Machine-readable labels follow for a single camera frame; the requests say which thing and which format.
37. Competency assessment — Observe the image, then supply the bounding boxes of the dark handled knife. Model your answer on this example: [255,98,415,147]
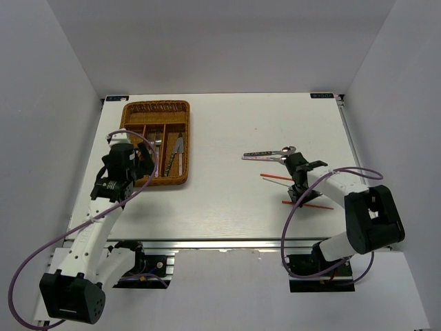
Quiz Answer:
[164,152,177,177]

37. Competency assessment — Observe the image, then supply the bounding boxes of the pink handled spoon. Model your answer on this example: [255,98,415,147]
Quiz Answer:
[241,156,287,164]

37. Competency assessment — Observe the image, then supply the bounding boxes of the dark handled spoon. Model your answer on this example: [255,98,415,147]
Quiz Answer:
[243,146,296,157]

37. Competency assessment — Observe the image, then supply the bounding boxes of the blue label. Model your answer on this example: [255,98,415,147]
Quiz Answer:
[105,95,129,102]
[310,92,334,99]

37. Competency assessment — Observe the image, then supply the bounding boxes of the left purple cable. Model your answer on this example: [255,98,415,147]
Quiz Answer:
[7,129,160,330]

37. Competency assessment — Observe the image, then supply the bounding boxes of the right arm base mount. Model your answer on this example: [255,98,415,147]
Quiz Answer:
[286,254,355,293]

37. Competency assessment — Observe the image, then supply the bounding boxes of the wicker cutlery tray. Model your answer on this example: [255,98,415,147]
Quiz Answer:
[120,100,191,186]

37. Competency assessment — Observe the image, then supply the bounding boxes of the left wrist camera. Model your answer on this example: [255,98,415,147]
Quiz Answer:
[106,132,130,148]

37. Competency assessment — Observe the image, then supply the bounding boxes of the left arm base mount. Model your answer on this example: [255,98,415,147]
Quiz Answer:
[107,241,174,290]

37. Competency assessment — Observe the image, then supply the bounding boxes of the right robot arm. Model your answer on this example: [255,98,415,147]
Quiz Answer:
[281,152,405,279]

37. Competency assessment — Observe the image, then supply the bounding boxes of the pink handled knife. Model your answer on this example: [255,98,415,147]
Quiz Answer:
[173,133,184,176]

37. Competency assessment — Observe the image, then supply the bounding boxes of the blue label left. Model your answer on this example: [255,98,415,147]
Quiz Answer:
[105,95,129,102]

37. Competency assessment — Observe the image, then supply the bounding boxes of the dark handled fork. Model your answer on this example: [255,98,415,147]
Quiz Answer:
[147,134,154,154]

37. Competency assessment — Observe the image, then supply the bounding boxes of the orange chopstick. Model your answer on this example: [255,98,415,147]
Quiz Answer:
[281,201,334,210]
[260,173,293,181]

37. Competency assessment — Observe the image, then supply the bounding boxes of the blue label right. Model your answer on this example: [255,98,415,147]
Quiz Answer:
[310,92,334,99]

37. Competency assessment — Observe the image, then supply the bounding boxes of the pink handled fork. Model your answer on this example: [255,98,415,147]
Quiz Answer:
[154,132,162,165]

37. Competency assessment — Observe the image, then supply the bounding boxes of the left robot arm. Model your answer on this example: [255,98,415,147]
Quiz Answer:
[39,137,155,324]

